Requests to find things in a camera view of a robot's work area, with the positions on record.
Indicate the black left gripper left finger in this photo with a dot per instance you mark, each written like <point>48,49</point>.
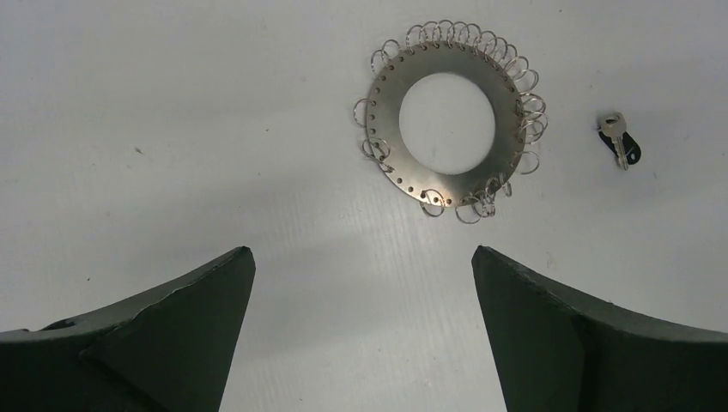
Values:
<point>169,348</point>

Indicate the silver key with black tag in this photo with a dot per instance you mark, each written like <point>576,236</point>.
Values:
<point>612,130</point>

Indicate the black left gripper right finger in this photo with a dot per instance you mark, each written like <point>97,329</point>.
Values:
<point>557,348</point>

